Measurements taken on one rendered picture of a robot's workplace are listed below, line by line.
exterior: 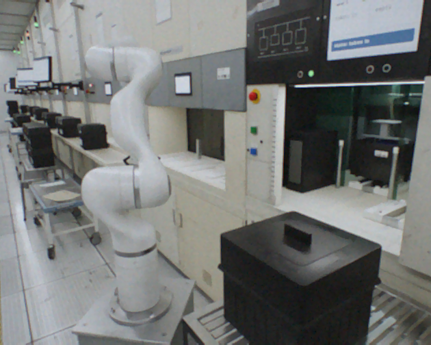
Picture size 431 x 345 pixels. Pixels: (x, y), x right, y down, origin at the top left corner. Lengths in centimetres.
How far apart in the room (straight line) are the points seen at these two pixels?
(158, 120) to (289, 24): 166
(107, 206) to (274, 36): 92
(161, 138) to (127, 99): 183
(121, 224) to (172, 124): 198
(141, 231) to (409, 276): 82
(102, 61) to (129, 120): 20
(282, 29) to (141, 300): 108
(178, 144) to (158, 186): 201
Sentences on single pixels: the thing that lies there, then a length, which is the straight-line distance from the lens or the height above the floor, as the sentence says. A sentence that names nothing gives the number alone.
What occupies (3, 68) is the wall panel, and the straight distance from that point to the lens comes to 1431.
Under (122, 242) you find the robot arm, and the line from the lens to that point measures 89.
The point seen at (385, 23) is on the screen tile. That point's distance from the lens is 110.
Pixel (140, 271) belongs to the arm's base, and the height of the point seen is 90.
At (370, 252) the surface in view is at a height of 101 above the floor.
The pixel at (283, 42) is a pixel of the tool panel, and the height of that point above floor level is 155.
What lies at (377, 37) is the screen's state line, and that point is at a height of 152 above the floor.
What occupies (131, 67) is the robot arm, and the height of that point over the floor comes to 145.
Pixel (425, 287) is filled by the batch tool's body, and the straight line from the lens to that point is 116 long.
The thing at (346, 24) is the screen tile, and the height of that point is 157.
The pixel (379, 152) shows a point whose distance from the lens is 169.
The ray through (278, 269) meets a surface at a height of 101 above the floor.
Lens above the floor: 137
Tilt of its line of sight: 15 degrees down
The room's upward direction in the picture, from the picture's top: 1 degrees counter-clockwise
